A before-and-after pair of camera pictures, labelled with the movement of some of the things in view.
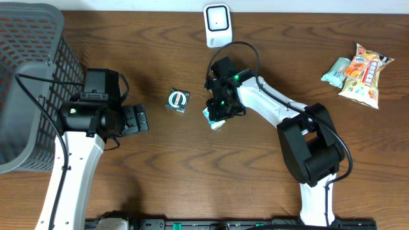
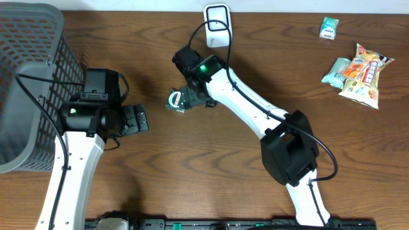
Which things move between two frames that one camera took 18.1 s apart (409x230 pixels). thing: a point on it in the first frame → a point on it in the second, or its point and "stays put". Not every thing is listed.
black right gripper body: x=218 y=108 → x=190 y=98
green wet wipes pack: x=335 y=76 stays put
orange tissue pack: x=356 y=67 stays put
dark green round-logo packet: x=177 y=100 stays put
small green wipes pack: x=214 y=124 → x=329 y=28
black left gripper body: x=135 y=118 stays put
